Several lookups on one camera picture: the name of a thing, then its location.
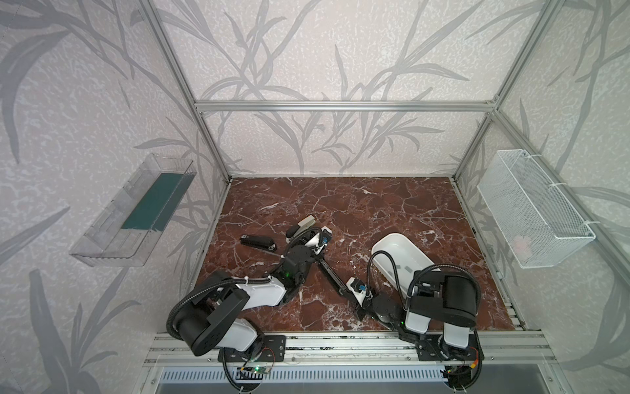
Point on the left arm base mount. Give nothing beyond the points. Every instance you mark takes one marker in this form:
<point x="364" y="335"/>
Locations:
<point x="268" y="349"/>

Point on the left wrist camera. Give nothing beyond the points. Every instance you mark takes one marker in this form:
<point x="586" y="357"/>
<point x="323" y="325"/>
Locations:
<point x="318" y="237"/>

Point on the clear plastic wall bin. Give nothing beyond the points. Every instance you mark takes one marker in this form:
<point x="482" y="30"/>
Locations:
<point x="129" y="228"/>

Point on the black stapler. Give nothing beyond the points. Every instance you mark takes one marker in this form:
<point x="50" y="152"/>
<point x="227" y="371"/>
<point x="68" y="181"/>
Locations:
<point x="263" y="243"/>
<point x="338" y="285"/>

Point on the white oval tray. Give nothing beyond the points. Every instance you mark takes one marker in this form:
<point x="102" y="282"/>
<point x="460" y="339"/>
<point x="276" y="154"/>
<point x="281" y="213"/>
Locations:
<point x="407" y="257"/>

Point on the aluminium front rail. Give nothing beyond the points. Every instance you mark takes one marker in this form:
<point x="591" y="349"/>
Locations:
<point x="362" y="348"/>

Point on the beige stapler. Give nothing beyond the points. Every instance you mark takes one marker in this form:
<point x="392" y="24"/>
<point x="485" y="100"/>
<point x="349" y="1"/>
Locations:
<point x="300" y="227"/>

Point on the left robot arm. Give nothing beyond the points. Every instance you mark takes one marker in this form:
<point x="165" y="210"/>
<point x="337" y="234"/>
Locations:
<point x="208" y="317"/>

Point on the white wire basket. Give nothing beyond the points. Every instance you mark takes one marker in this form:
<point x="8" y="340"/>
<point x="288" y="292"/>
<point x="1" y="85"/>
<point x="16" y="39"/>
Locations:
<point x="541" y="227"/>

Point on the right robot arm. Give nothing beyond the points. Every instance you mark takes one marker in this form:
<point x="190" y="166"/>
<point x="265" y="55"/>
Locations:
<point x="442" y="292"/>

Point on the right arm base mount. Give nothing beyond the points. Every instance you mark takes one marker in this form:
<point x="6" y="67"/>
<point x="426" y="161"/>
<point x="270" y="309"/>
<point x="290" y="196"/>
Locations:
<point x="433" y="347"/>

